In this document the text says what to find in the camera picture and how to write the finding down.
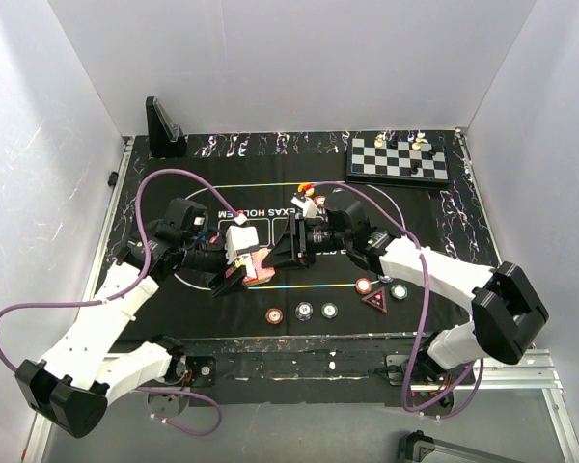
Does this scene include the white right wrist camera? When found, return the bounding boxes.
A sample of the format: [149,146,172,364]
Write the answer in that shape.
[291,192,318,219]

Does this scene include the aluminium frame rail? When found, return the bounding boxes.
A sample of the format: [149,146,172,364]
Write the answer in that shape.
[23,349,579,462]

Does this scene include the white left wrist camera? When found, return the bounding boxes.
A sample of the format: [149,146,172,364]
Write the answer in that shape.
[225,226,260,264]

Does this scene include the white chess pawn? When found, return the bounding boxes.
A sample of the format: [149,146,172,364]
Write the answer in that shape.
[411,131,425,150]

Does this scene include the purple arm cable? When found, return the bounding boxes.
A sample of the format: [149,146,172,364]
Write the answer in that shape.
[303,180,486,419]
[0,168,250,438]

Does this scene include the black triangular all-in marker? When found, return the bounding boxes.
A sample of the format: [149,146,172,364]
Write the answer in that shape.
[362,287,387,313]

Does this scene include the black case corner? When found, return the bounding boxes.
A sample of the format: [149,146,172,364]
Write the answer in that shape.
[397,430,516,463]

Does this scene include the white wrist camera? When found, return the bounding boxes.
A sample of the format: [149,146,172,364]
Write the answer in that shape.
[225,226,260,264]
[291,192,318,219]

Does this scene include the black chess piece on board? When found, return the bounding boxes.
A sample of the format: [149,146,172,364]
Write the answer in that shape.
[410,163,421,176]

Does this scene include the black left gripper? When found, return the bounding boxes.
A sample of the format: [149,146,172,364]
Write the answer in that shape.
[181,233,249,295]

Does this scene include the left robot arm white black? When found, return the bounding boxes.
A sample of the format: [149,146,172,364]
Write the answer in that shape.
[15,198,259,438]

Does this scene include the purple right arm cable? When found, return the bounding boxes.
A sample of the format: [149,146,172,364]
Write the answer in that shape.
[303,180,486,419]

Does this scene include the yellow dealer button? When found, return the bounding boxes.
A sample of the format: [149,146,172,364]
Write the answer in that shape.
[297,182,315,197]

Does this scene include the black texas holdem poker mat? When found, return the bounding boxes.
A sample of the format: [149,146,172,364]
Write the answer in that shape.
[120,152,469,341]

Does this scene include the black card shoe stand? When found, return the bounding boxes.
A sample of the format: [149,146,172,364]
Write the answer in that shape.
[145,96,187,159]

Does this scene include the red playing card deck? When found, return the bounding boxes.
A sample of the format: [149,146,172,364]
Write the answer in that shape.
[225,248,275,287]

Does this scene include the green poker chip stack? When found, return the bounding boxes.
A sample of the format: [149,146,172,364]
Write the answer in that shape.
[320,303,339,319]

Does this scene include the black white chess board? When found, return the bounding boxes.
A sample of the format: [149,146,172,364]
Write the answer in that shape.
[345,138,452,189]

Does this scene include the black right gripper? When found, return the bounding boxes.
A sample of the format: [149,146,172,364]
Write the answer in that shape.
[262,213,351,271]

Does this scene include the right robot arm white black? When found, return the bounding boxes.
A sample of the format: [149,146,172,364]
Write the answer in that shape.
[262,191,549,384]

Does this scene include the red poker chip stack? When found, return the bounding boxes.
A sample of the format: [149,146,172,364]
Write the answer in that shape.
[265,308,284,325]

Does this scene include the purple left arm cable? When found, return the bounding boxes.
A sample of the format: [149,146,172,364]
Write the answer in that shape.
[0,168,250,438]

